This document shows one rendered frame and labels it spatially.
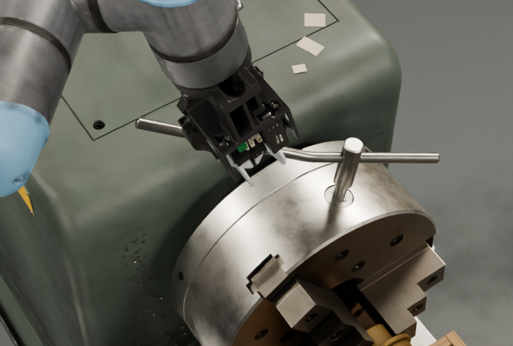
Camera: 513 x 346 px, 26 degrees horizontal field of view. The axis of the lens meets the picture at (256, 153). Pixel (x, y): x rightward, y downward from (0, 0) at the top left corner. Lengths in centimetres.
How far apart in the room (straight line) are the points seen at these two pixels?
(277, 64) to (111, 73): 20
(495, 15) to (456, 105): 36
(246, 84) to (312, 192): 38
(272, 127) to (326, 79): 40
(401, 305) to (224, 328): 22
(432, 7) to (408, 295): 195
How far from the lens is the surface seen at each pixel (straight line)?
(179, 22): 82
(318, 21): 139
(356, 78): 136
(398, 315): 133
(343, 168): 120
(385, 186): 130
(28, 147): 76
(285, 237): 123
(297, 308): 122
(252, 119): 92
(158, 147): 127
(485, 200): 281
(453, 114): 296
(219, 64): 87
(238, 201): 126
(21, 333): 199
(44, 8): 81
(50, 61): 79
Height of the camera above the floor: 226
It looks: 53 degrees down
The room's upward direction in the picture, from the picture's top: straight up
